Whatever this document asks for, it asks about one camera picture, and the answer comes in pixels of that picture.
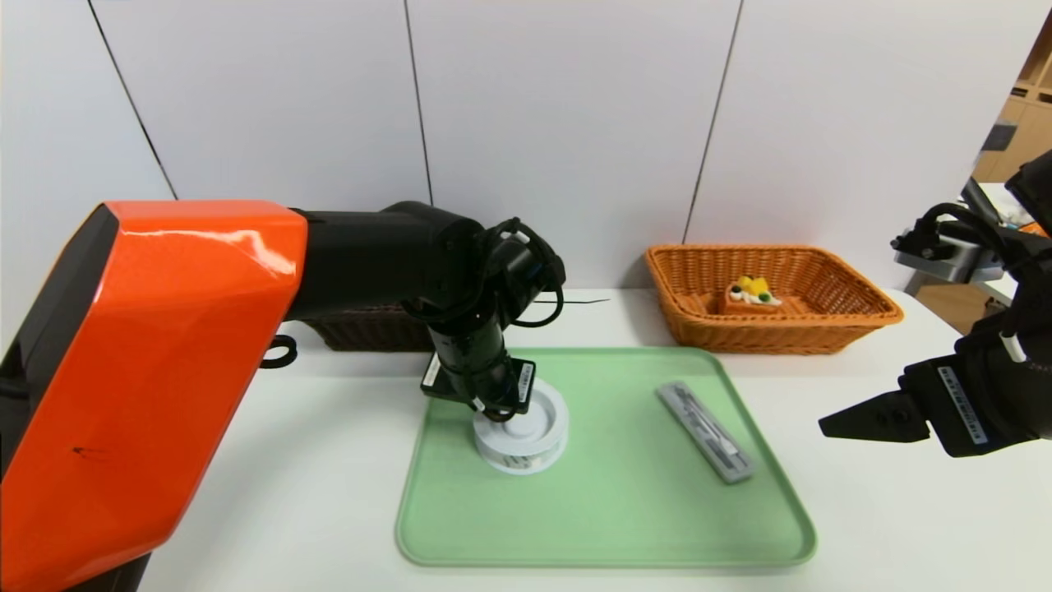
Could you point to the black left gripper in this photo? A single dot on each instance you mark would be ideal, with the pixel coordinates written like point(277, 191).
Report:
point(521, 385)

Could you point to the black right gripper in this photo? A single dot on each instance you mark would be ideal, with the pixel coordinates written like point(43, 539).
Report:
point(957, 407)

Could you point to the white round tape dispenser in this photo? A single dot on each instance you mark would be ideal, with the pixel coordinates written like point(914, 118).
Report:
point(538, 436)

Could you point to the toy fruit tart slice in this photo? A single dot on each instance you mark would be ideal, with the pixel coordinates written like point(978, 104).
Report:
point(752, 306)

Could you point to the grey rectangular pen case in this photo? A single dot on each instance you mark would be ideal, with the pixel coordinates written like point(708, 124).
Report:
point(705, 432)

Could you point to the black and orange left arm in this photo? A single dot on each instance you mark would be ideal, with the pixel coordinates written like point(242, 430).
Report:
point(164, 329)

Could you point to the orange wicker basket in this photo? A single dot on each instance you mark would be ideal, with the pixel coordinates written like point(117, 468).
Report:
point(822, 333)

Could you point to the dark brown wicker basket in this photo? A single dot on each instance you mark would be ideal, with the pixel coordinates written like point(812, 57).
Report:
point(370, 329)

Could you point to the thin black zip tie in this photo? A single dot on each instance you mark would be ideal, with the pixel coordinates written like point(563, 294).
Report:
point(583, 301)

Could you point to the light green plastic tray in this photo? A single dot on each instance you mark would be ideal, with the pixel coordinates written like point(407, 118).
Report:
point(592, 526)

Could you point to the wooden shelf unit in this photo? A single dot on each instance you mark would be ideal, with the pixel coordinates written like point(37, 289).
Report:
point(1031, 123)

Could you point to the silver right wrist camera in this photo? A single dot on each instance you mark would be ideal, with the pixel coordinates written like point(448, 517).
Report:
point(945, 255)

